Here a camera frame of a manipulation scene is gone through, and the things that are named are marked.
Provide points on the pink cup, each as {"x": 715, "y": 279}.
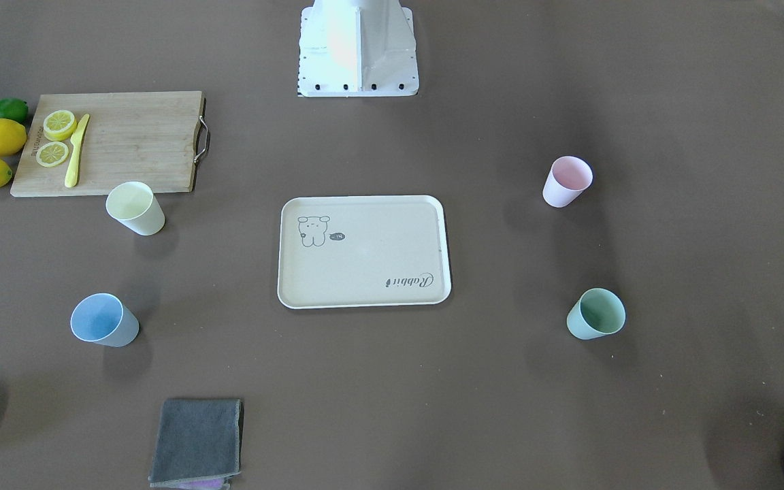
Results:
{"x": 568, "y": 178}

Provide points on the mint green cup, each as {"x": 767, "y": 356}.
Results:
{"x": 597, "y": 313}

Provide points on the pale yellow cup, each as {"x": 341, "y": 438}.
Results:
{"x": 134, "y": 205}

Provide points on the light blue cup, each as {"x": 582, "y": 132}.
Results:
{"x": 103, "y": 319}

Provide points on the cream rabbit tray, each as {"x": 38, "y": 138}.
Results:
{"x": 363, "y": 251}

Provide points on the grey folded cloth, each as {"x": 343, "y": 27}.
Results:
{"x": 198, "y": 444}

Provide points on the wooden cutting board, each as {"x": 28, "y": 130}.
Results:
{"x": 147, "y": 136}

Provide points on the yellow plastic knife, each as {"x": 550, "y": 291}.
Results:
{"x": 76, "y": 139}

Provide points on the lemon slice lower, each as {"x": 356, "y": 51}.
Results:
{"x": 52, "y": 154}

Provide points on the lemon slice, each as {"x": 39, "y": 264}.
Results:
{"x": 59, "y": 125}
{"x": 52, "y": 154}

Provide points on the lemon slice upper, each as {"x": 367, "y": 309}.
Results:
{"x": 59, "y": 125}

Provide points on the green lime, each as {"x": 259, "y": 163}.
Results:
{"x": 12, "y": 108}

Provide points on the whole lemon upper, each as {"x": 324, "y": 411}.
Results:
{"x": 12, "y": 137}

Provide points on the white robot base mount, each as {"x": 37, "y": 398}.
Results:
{"x": 357, "y": 49}

